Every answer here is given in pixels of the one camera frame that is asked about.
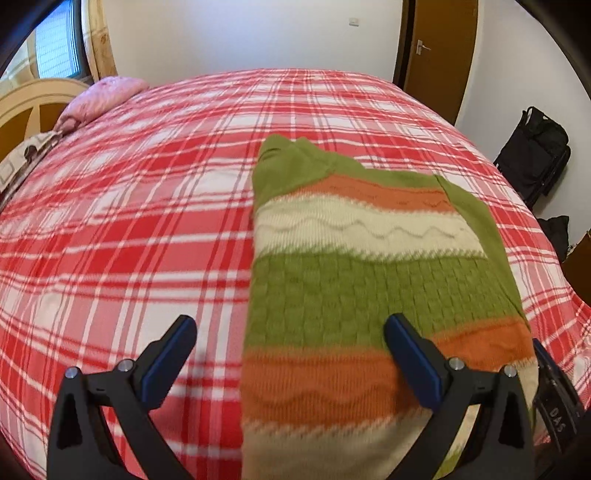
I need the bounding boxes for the large black bag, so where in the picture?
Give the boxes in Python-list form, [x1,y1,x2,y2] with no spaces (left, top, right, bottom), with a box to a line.
[493,106,572,208]

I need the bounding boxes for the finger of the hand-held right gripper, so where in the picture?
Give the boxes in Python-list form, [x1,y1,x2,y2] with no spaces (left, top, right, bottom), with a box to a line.
[532,338,589,455]

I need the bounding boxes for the window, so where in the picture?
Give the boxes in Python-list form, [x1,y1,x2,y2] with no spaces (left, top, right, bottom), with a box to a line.
[34,0,86,81]

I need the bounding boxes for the cream wooden headboard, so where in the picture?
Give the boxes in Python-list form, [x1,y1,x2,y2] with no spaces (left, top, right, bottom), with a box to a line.
[0,78,90,164]

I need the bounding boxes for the red plaid bed sheet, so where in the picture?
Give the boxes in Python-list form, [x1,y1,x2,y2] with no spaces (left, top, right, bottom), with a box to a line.
[0,68,591,480]

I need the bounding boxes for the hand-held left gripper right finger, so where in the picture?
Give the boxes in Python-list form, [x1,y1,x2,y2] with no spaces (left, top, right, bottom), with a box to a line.
[385,314,536,480]

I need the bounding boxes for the pink pillow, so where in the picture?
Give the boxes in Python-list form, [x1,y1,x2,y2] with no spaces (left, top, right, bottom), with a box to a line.
[54,76,149,134]

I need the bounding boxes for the brown wooden door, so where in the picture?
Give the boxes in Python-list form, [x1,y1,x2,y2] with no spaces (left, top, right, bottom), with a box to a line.
[394,0,478,127]

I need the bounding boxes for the patterned pillow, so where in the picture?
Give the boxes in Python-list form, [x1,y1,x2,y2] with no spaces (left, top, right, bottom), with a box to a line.
[0,130,63,206]

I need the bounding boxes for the small black bag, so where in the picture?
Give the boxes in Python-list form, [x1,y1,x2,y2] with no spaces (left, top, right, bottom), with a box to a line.
[538,216,571,261]

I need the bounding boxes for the green striped knit sweater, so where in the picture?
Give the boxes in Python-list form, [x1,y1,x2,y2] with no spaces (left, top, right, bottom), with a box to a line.
[240,135,541,480]

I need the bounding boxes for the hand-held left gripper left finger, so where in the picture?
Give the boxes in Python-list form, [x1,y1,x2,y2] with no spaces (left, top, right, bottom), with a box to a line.
[46,315,198,480]

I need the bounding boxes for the brown wooden furniture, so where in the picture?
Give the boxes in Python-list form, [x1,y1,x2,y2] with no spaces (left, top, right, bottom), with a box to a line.
[564,231,591,298]

